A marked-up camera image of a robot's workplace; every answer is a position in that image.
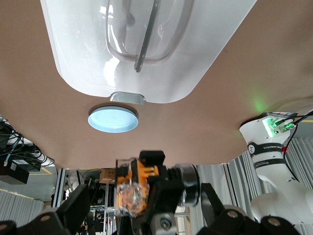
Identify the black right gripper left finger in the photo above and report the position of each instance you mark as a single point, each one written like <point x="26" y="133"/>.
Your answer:
<point x="78" y="205"/>

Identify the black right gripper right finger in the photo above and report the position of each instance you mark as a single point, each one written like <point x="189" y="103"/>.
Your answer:
<point x="211" y="208"/>

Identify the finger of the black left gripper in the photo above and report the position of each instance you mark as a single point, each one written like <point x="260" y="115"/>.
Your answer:
<point x="163" y="200"/>
<point x="151" y="157"/>

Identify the orange and black switch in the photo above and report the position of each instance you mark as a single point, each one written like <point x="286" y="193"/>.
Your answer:
<point x="141" y="176"/>

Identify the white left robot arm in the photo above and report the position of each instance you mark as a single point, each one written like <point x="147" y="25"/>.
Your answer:
<point x="269" y="161"/>

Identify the brown cardboard box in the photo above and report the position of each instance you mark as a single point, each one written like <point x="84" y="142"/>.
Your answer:
<point x="107" y="175"/>

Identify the black power supply box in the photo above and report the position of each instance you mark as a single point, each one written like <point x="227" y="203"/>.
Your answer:
<point x="14" y="171"/>

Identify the white lidded storage box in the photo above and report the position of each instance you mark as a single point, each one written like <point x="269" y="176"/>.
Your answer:
<point x="146" y="49"/>

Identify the light blue round plate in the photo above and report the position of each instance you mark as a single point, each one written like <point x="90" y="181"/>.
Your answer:
<point x="113" y="121"/>

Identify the aluminium frame post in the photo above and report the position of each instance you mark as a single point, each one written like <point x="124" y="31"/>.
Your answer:
<point x="61" y="188"/>

